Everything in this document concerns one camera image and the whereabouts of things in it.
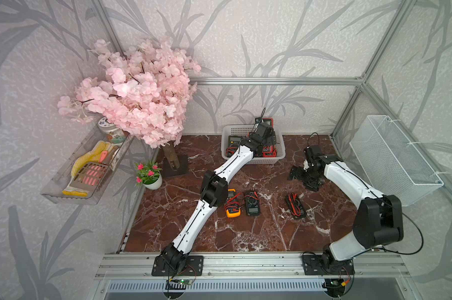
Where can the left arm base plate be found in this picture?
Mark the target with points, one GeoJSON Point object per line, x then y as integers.
{"type": "Point", "coordinates": [185, 266]}

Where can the small potted pink flowers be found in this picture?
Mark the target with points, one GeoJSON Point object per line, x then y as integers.
{"type": "Point", "coordinates": [148, 175]}

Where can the small black multimeter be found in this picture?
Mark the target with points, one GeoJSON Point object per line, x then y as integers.
{"type": "Point", "coordinates": [295, 206]}
{"type": "Point", "coordinates": [252, 203]}

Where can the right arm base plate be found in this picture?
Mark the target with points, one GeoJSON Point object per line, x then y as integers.
{"type": "Point", "coordinates": [312, 264]}

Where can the clear acrylic wall shelf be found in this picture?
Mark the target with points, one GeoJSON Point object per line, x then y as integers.
{"type": "Point", "coordinates": [59, 191]}

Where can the aluminium front rail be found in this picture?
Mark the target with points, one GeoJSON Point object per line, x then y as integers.
{"type": "Point", "coordinates": [265, 265]}

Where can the small yellow multimeter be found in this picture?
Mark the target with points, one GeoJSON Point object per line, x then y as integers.
{"type": "Point", "coordinates": [232, 205]}

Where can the large red multimeter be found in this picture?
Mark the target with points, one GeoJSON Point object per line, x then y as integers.
{"type": "Point", "coordinates": [259, 120]}

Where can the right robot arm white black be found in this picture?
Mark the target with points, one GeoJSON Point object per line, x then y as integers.
{"type": "Point", "coordinates": [379, 218]}

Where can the pink brown grid tray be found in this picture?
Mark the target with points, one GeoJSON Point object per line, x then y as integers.
{"type": "Point", "coordinates": [89, 177]}

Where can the white wire mesh basket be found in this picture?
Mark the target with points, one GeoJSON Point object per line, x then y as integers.
{"type": "Point", "coordinates": [392, 162]}

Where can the green multimeter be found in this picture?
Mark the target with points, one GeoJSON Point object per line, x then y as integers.
{"type": "Point", "coordinates": [232, 145]}

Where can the patterned round tin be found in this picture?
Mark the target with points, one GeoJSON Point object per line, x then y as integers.
{"type": "Point", "coordinates": [113, 133]}

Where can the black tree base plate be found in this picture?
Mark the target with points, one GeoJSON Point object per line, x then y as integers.
{"type": "Point", "coordinates": [168, 171]}

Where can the pink cherry blossom tree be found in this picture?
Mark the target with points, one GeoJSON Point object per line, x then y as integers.
{"type": "Point", "coordinates": [145, 91]}

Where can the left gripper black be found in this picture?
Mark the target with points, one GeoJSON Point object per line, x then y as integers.
{"type": "Point", "coordinates": [271, 140]}

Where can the white perforated plastic basket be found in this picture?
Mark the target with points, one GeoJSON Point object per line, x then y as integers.
{"type": "Point", "coordinates": [242, 131]}

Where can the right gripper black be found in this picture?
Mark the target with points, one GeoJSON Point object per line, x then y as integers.
{"type": "Point", "coordinates": [311, 185]}

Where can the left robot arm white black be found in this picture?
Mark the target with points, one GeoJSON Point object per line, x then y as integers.
{"type": "Point", "coordinates": [213, 194]}

